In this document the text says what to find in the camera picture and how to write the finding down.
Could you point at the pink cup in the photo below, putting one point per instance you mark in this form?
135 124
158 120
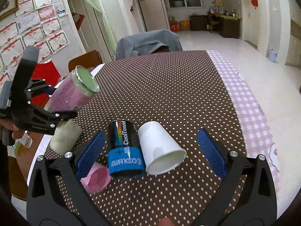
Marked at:
97 179

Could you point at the white refrigerator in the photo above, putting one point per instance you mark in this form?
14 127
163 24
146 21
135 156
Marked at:
154 14

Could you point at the pink checkered tablecloth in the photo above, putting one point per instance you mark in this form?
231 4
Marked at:
255 128

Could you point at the left hand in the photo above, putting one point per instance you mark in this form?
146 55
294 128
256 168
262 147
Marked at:
10 132

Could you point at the wooden chair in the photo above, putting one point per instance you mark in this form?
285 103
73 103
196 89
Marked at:
89 60

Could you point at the pale green cup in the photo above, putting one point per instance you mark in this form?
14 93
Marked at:
65 137

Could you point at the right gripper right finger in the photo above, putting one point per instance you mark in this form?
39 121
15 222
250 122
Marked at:
246 195

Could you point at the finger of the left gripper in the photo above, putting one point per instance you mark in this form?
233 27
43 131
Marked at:
38 87
44 122

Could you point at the grey covered chair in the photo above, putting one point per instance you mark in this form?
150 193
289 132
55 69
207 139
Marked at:
148 43

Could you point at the white paper cup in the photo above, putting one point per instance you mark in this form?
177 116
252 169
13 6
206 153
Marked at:
160 152

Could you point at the black blue canister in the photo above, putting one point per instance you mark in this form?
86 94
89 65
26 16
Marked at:
125 158

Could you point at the framed floral painting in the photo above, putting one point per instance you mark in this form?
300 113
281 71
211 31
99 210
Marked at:
10 7

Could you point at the right hand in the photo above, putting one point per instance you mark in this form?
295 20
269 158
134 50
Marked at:
165 222

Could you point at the blue kettle on floor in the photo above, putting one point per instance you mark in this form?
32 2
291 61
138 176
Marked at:
272 55

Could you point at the brown polka dot tablecloth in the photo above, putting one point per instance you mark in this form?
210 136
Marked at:
184 92

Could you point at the dark wooden desk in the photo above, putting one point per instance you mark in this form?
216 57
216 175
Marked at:
226 26

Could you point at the pink green glass jar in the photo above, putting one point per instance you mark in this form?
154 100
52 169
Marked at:
75 91

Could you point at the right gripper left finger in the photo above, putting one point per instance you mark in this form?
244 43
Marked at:
45 203

